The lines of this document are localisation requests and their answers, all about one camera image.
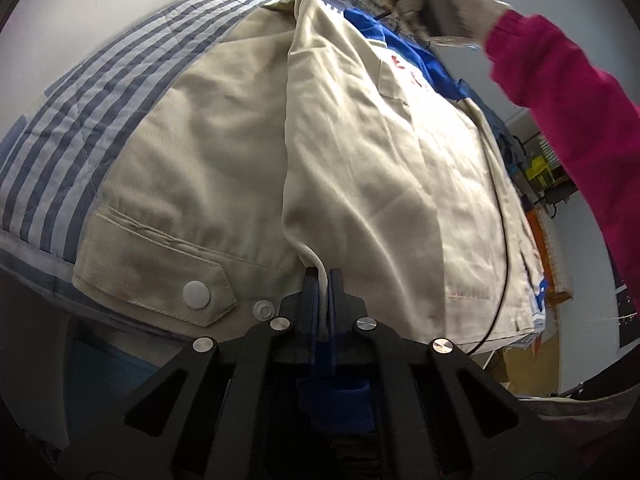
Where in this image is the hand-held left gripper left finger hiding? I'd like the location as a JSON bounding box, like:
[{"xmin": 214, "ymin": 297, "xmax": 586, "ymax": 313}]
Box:
[{"xmin": 50, "ymin": 267, "xmax": 320, "ymax": 480}]

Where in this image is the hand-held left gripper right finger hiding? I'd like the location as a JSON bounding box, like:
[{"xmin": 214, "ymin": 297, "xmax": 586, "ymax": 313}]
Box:
[{"xmin": 327, "ymin": 269, "xmax": 587, "ymax": 480}]

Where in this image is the beige and blue jacket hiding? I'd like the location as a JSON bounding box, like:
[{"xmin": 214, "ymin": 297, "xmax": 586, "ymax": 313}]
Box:
[{"xmin": 72, "ymin": 0, "xmax": 551, "ymax": 356}]

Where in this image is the person's right hand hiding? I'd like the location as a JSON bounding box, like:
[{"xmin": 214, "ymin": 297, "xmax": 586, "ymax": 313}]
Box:
[{"xmin": 390, "ymin": 0, "xmax": 513, "ymax": 48}]

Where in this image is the teal folded garment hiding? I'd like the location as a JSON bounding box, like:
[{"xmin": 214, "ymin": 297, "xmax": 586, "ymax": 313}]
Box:
[{"xmin": 480, "ymin": 95, "xmax": 523, "ymax": 181}]

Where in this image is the yellow crate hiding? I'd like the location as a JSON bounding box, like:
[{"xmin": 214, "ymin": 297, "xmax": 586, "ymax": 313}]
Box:
[{"xmin": 525, "ymin": 155, "xmax": 551, "ymax": 188}]

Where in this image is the orange stool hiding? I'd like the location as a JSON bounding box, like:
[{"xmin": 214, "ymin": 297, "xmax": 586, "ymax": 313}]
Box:
[{"xmin": 529, "ymin": 211, "xmax": 557, "ymax": 283}]

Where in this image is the cream knitted stool cover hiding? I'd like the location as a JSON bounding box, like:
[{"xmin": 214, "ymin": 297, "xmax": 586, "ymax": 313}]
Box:
[{"xmin": 542, "ymin": 215, "xmax": 573, "ymax": 302}]

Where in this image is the dark window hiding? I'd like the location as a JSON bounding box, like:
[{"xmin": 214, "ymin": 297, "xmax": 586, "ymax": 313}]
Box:
[{"xmin": 612, "ymin": 284, "xmax": 640, "ymax": 350}]

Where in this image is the blue white striped blanket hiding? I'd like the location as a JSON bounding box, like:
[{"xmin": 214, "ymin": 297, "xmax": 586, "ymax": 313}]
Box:
[{"xmin": 0, "ymin": 0, "xmax": 301, "ymax": 346}]

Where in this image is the thin black cable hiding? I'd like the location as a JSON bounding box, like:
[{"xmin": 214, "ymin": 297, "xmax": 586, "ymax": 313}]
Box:
[{"xmin": 452, "ymin": 77, "xmax": 511, "ymax": 356}]

